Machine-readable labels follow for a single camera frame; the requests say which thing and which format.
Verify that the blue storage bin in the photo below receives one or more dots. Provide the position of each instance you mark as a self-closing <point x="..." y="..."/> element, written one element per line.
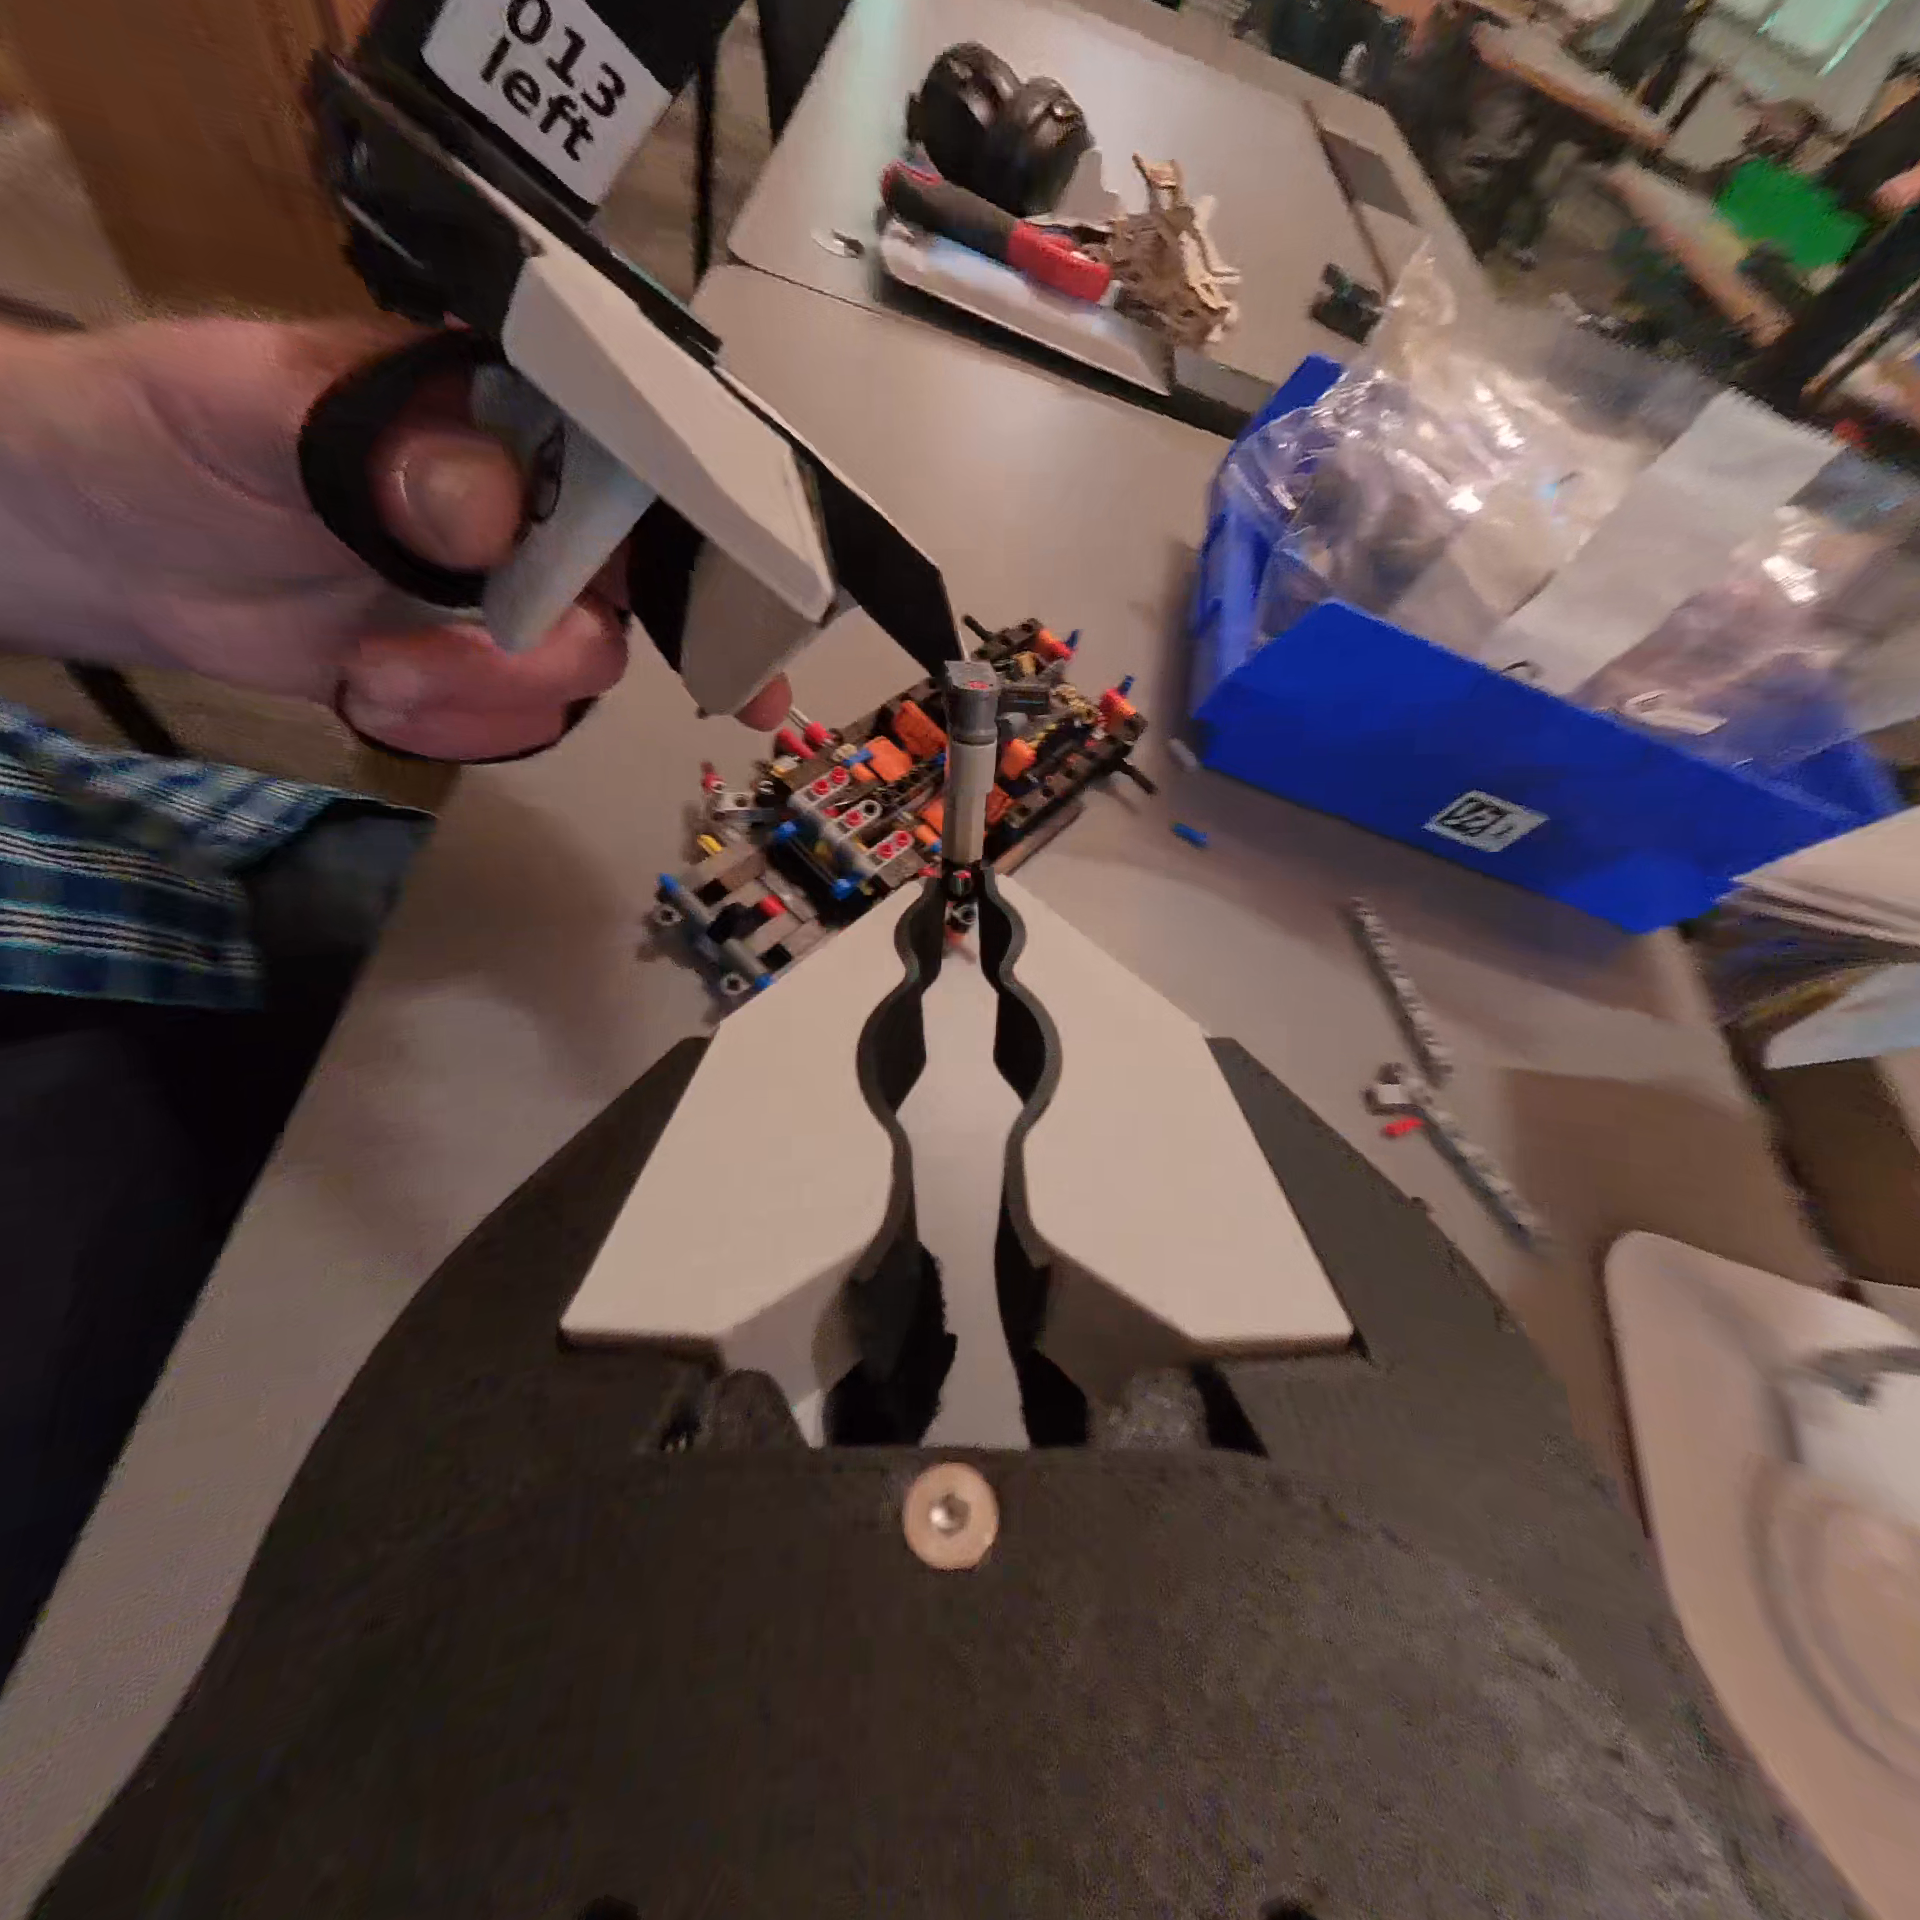
<point x="1425" y="751"/>

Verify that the red white lego piece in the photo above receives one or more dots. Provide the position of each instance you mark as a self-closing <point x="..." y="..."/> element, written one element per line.
<point x="1403" y="1121"/>

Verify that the green box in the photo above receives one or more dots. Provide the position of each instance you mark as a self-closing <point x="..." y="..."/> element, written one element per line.
<point x="1786" y="218"/>

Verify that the small black clip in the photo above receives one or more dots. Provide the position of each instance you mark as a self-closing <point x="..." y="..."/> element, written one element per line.
<point x="1348" y="301"/>

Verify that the paper booklet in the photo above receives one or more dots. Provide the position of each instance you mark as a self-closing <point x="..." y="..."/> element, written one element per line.
<point x="1846" y="961"/>

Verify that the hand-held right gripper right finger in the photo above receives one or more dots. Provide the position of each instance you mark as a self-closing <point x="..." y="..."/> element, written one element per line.
<point x="1186" y="1184"/>

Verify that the long grey lego liftarm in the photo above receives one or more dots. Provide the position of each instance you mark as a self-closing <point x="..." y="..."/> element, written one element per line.
<point x="1478" y="1178"/>

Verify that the wooden pillar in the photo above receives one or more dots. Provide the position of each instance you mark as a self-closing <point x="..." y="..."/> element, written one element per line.
<point x="149" y="150"/>

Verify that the person's left hand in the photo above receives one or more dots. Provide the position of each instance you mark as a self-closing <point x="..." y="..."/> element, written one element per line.
<point x="149" y="494"/>

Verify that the grey lego shock absorber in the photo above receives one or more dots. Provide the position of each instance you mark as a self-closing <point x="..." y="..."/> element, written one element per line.
<point x="973" y="797"/>

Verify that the lego chassis assembly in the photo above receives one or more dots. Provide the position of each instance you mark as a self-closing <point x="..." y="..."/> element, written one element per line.
<point x="1051" y="743"/>

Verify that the white paper bag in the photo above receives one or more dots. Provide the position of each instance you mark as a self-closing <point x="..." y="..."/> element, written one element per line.
<point x="1681" y="523"/>

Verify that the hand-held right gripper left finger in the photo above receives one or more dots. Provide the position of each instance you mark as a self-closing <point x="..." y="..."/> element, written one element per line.
<point x="735" y="1184"/>

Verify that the brown wooden model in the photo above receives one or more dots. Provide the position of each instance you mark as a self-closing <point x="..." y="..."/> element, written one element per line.
<point x="1178" y="254"/>

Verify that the closed silver laptop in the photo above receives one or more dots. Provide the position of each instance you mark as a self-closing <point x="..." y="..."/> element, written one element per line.
<point x="1037" y="338"/>

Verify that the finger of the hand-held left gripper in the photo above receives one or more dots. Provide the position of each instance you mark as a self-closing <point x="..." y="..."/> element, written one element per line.
<point x="675" y="451"/>
<point x="885" y="579"/>

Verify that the silver monitor stand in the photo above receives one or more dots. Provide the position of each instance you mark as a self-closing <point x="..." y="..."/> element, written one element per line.
<point x="1694" y="1424"/>

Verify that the clear plastic bag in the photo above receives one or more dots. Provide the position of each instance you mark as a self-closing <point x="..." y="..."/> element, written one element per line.
<point x="1442" y="451"/>

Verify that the black earmuffs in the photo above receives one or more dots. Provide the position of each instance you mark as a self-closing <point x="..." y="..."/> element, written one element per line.
<point x="991" y="120"/>

